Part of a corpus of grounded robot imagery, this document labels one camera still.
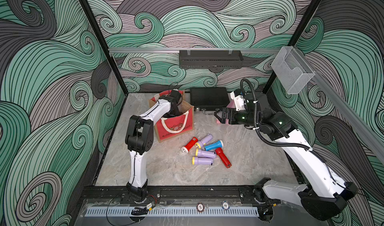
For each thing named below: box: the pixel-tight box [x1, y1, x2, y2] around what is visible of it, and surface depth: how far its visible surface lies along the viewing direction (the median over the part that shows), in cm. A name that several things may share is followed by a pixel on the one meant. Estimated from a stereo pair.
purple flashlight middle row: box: [195, 148, 217, 159], surface depth 87 cm
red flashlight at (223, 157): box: [215, 147, 232, 169], surface depth 86 cm
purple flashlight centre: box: [195, 133, 213, 149], surface depth 92 cm
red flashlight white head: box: [181, 137, 199, 154], surface depth 91 cm
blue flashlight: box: [204, 140, 224, 151], surface depth 89 cm
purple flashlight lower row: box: [191, 156, 214, 166], surface depth 83 cm
